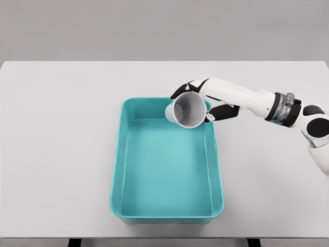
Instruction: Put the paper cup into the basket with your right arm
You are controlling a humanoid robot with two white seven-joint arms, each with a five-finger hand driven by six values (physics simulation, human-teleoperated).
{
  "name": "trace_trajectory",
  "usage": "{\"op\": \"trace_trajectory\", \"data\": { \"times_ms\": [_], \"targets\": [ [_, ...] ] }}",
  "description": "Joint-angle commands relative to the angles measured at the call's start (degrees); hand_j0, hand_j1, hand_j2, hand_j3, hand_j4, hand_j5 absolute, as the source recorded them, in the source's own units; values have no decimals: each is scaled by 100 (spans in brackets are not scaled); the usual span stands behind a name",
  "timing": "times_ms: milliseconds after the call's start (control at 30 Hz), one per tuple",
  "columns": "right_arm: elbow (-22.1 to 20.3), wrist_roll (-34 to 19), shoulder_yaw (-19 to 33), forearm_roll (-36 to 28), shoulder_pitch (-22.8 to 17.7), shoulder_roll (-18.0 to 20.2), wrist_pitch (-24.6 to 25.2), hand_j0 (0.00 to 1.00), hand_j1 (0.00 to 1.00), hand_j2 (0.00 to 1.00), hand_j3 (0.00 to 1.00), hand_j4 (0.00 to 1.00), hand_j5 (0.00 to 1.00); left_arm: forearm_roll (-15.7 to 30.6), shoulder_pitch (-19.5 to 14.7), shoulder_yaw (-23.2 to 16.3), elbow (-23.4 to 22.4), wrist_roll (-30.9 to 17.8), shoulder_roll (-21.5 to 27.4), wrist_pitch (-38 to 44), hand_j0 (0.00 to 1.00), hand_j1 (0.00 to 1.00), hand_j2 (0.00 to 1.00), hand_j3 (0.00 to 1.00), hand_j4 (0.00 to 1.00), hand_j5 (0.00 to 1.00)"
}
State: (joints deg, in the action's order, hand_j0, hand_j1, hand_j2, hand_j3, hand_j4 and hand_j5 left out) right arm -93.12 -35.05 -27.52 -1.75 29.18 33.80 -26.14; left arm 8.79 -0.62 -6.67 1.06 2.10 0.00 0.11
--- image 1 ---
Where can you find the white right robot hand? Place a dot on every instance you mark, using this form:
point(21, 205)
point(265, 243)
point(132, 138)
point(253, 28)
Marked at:
point(221, 90)

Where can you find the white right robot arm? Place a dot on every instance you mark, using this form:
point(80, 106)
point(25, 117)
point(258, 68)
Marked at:
point(285, 108)

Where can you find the white paper cup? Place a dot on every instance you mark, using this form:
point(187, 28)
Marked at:
point(189, 109)

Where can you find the teal plastic basket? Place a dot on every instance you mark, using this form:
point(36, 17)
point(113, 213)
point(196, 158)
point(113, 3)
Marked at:
point(167, 164)

